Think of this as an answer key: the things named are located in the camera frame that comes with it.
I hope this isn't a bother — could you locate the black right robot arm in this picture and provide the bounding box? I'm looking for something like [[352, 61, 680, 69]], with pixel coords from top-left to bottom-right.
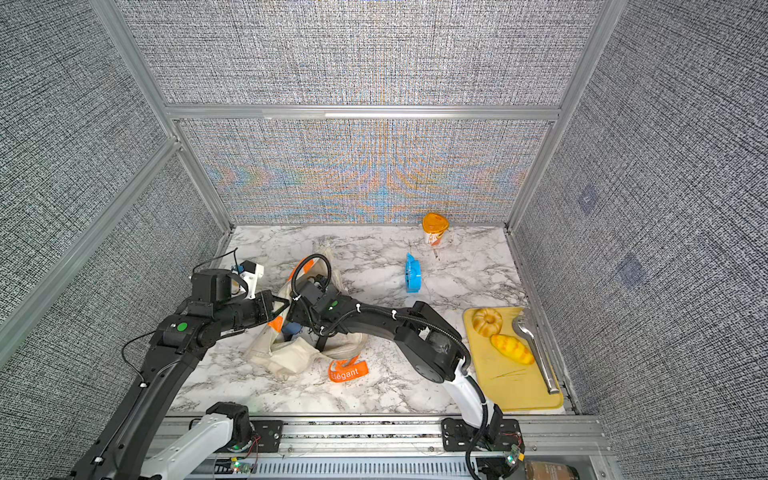
[[289, 280, 525, 457]]

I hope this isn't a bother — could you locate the blue round whale alarm clock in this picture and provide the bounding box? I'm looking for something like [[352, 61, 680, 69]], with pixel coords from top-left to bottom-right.
[[405, 253, 422, 293]]

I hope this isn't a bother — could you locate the bundt cake toy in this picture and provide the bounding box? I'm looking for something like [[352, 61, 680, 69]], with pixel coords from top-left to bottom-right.
[[471, 308, 503, 338]]

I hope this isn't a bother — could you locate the yellow bread loaf toy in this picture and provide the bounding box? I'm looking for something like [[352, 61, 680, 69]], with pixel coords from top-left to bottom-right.
[[490, 334, 535, 365]]

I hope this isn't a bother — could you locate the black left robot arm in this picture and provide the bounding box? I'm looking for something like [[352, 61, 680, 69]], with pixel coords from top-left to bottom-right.
[[67, 269, 289, 479]]

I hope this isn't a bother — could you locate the blue-grey rectangular alarm clock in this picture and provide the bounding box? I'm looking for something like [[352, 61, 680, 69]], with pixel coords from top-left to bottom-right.
[[281, 322, 303, 338]]

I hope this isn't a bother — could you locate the cup with orange lid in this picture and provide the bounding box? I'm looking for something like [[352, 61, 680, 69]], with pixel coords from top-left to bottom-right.
[[422, 212, 450, 247]]

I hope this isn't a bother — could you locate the beige canvas tote bag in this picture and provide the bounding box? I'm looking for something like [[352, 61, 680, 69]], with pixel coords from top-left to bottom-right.
[[241, 247, 370, 384]]

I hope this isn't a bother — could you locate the yellow cutting board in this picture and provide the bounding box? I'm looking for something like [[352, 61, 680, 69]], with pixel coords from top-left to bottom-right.
[[463, 306, 564, 413]]

